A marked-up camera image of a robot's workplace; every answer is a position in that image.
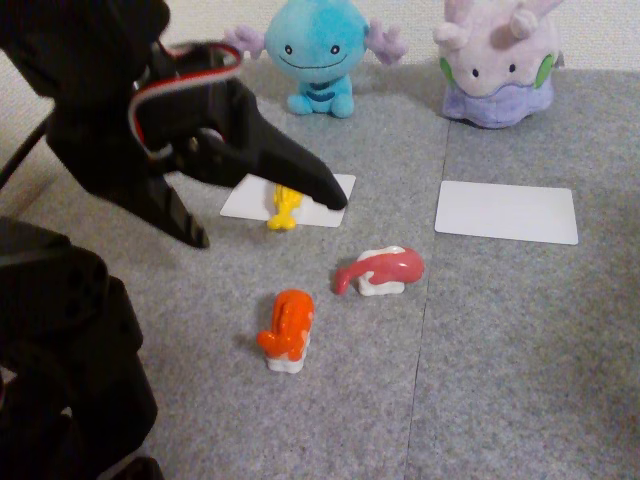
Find yellow egg sushi toy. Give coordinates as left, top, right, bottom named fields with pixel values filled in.
left=266, top=182, right=305, bottom=232

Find blue Wooper plush toy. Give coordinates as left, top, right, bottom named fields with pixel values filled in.
left=222, top=0, right=409, bottom=121

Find pink tuna sushi toy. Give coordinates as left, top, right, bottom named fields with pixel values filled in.
left=333, top=245, right=426, bottom=297

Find orange shrimp sushi toy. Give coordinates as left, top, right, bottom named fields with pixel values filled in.
left=256, top=288, right=316, bottom=374

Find purple Goomy plush toy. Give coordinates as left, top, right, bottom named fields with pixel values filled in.
left=432, top=0, right=566, bottom=130

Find white rectangular card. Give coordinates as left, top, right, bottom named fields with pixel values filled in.
left=433, top=180, right=580, bottom=246
left=219, top=173, right=357, bottom=229

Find red white black servo cable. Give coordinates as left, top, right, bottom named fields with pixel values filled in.
left=128, top=42, right=242, bottom=162

